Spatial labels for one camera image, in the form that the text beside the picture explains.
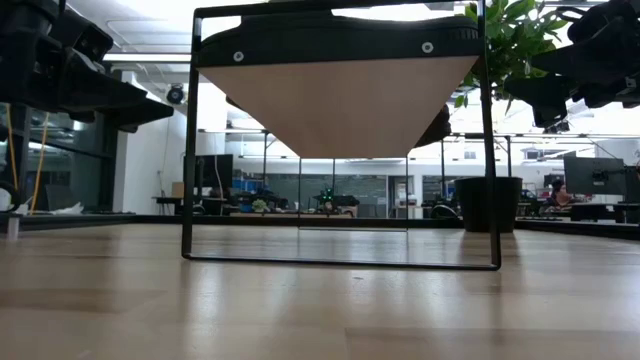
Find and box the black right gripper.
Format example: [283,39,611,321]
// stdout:
[504,0,640,129]

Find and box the person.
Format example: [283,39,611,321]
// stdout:
[547,178,575,209]

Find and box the long ceiling light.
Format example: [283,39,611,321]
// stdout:
[102,52,194,64]

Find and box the background robot green light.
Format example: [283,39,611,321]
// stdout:
[313,187,361,216]

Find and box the white crumpled paper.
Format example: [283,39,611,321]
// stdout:
[49,201,85,216]

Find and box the ceiling security camera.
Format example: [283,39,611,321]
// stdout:
[165,83,186,106]

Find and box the wooden shelf black metal frame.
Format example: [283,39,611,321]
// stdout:
[181,0,503,272]

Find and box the black computer monitor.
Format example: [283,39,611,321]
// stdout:
[192,153,235,189]
[563,155,626,196]

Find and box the green plant in black pot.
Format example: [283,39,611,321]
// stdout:
[452,0,571,234]

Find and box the black aluminium rig frame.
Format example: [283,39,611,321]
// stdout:
[0,212,640,241]

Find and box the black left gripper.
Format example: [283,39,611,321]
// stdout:
[0,0,174,134]

